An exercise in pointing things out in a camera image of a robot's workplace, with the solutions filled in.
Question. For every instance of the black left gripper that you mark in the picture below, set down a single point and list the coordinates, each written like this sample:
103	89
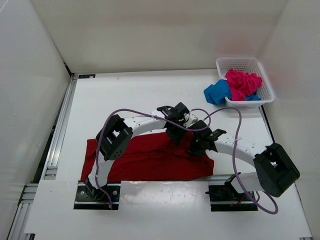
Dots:
177	137

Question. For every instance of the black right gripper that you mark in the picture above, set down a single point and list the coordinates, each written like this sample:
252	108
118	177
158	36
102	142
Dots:
194	151

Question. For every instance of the red t-shirt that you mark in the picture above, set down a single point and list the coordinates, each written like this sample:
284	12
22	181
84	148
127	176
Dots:
156	156

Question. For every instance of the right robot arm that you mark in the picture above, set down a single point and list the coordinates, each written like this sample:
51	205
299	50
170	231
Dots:
274	171

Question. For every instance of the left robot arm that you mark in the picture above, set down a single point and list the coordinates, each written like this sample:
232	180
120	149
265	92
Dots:
120	128

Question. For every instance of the blue t-shirt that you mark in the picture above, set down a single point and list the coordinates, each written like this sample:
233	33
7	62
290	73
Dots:
216	94

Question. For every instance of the pink t-shirt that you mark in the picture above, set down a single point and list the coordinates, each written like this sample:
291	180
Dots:
250	81

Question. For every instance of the white front cover board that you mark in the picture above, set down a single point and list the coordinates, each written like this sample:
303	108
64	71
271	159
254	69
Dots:
159	211

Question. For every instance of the white plastic laundry basket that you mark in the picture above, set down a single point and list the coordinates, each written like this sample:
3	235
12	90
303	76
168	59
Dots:
250	65

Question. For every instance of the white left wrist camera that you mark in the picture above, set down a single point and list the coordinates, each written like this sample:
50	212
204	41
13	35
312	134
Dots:
190	119

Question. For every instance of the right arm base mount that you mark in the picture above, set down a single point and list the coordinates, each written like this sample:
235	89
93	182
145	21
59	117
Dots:
223	199

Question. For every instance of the aluminium front rail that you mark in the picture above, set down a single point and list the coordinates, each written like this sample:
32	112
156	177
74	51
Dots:
175	179

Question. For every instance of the aluminium rail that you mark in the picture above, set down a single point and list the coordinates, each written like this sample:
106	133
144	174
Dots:
48	165
175	179

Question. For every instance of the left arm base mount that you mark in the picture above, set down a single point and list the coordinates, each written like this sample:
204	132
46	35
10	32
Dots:
98	200

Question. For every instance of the aluminium left side rail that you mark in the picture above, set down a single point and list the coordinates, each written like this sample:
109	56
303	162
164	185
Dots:
48	165

